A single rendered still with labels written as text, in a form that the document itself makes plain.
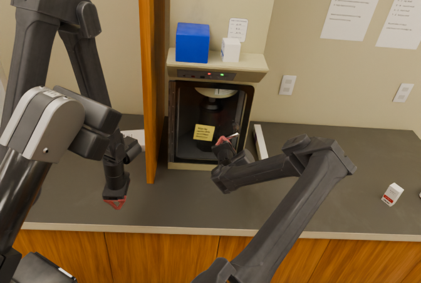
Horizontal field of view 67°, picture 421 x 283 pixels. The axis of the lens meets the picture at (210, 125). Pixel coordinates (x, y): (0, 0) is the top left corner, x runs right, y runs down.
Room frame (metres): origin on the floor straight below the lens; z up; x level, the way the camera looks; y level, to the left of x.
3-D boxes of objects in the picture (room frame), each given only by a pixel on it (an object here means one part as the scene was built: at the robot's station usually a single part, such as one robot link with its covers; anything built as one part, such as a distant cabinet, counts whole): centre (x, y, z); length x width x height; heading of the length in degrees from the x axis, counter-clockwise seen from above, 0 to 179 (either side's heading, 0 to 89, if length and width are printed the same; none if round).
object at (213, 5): (1.14, 0.02, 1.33); 0.32 x 0.25 x 0.77; 95
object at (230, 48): (0.96, -0.04, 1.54); 0.05 x 0.05 x 0.06; 11
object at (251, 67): (0.96, 0.00, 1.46); 0.32 x 0.11 x 0.10; 95
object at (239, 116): (1.01, 0.01, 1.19); 0.30 x 0.01 x 0.40; 95
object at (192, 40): (0.95, 0.08, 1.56); 0.10 x 0.10 x 0.09; 5
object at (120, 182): (0.67, 0.27, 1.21); 0.10 x 0.07 x 0.07; 5
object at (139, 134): (1.14, 0.37, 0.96); 0.16 x 0.12 x 0.04; 107
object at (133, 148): (0.71, 0.26, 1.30); 0.11 x 0.09 x 0.12; 156
